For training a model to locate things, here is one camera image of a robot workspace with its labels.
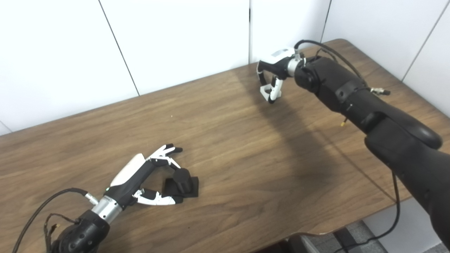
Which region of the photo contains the thin left arm wire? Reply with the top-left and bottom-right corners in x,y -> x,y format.
44,212 -> 80,246

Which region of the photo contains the black peg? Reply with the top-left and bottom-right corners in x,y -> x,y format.
163,168 -> 199,198

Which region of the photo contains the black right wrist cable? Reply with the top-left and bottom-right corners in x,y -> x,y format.
294,39 -> 401,253

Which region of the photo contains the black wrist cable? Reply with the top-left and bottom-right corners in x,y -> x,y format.
294,39 -> 401,253
12,188 -> 99,253

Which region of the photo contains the thin arm wire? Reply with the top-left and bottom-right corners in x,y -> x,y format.
44,212 -> 80,246
339,104 -> 353,127

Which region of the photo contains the thin right arm wire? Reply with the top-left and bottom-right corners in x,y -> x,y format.
339,104 -> 353,127

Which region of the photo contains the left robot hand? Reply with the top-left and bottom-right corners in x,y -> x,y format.
104,143 -> 183,208

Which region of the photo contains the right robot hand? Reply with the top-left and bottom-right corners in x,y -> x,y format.
257,47 -> 306,104

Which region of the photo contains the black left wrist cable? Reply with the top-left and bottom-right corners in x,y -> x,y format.
12,188 -> 99,253

